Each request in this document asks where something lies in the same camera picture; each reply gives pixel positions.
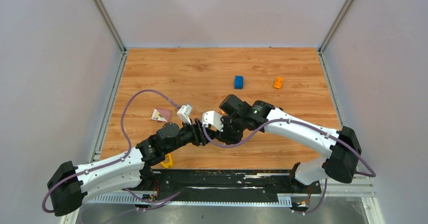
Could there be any orange round toy brick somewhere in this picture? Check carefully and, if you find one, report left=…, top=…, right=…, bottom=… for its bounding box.
left=274, top=77, right=284, bottom=89

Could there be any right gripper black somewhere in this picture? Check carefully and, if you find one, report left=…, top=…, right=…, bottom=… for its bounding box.
left=215, top=116, right=246, bottom=144

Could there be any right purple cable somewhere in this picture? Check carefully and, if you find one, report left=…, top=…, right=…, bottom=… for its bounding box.
left=202, top=119, right=377, bottom=215

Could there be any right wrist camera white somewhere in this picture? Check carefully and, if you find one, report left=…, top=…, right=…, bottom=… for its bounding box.
left=202, top=110, right=224, bottom=132

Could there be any blue toy block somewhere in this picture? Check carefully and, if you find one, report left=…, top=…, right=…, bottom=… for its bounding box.
left=234, top=75, right=244, bottom=89

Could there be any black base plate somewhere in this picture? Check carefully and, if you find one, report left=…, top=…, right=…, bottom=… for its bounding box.
left=131, top=169, right=317, bottom=198

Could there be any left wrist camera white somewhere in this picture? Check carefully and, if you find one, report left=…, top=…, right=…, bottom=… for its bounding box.
left=177, top=104, right=193, bottom=125

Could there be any purple cable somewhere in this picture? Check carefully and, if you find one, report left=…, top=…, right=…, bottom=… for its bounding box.
left=41, top=89, right=183, bottom=214
left=202, top=119, right=377, bottom=215

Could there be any yellow triangular plastic frame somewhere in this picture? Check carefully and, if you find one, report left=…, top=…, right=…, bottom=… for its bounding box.
left=160, top=153, right=173, bottom=169

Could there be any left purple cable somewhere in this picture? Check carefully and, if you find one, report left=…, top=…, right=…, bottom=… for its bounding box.
left=41, top=89, right=183, bottom=214

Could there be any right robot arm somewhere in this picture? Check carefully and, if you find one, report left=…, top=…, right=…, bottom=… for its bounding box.
left=202, top=94, right=361, bottom=193

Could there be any pink picture card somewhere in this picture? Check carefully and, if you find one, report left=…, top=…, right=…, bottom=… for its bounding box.
left=150, top=108, right=172, bottom=122

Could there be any aluminium slotted rail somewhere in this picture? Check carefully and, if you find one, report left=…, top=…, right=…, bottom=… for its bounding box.
left=85, top=177, right=376, bottom=207

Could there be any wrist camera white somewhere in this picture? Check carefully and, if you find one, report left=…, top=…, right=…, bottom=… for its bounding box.
left=177, top=104, right=193, bottom=125
left=202, top=110, right=224, bottom=132

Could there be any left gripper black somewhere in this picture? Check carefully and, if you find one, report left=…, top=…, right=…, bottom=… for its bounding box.
left=164, top=117, right=216, bottom=154

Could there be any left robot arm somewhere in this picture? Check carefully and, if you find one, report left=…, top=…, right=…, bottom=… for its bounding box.
left=42, top=119, right=216, bottom=216

